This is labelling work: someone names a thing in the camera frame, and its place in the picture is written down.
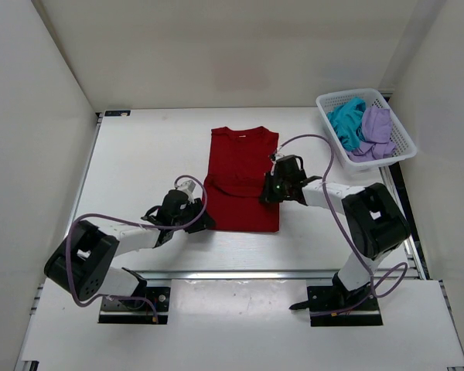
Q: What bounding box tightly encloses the blue label sticker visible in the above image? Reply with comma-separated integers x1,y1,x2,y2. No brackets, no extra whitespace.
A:
104,110,131,117

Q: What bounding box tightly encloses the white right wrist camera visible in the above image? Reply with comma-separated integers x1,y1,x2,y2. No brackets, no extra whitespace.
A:
269,148,284,164

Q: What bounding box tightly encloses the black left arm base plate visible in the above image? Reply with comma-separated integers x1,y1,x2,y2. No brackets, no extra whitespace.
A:
98,280,171,325

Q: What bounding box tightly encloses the white plastic basket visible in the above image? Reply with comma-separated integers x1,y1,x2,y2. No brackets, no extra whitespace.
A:
316,88,417,173

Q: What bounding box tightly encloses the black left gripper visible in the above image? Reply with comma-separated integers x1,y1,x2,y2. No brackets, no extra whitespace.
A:
172,196,216,233

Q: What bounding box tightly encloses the aluminium table rail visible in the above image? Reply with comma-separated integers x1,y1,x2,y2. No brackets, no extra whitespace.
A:
137,270,336,281

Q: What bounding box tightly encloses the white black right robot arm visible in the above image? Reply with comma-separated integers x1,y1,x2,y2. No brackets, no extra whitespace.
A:
260,155,411,316

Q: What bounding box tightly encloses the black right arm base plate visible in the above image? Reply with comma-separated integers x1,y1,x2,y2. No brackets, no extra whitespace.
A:
289,285,384,328

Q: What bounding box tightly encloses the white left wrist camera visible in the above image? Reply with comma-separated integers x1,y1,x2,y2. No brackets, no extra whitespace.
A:
174,179,196,201

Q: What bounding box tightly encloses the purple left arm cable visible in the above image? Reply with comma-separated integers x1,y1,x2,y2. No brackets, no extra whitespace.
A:
65,174,209,316

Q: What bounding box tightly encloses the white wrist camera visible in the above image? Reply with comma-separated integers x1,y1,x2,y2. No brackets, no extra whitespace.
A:
174,179,196,201
269,148,284,164

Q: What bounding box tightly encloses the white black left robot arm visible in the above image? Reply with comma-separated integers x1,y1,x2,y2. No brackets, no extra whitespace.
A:
44,182,216,309

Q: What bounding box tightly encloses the teal t shirt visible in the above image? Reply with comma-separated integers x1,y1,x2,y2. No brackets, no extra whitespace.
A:
327,97,367,151

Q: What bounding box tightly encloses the red t shirt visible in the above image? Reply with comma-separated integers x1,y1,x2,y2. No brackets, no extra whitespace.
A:
204,126,279,233

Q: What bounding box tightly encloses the lilac t shirt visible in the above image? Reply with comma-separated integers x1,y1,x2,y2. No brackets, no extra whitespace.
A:
348,106,396,162

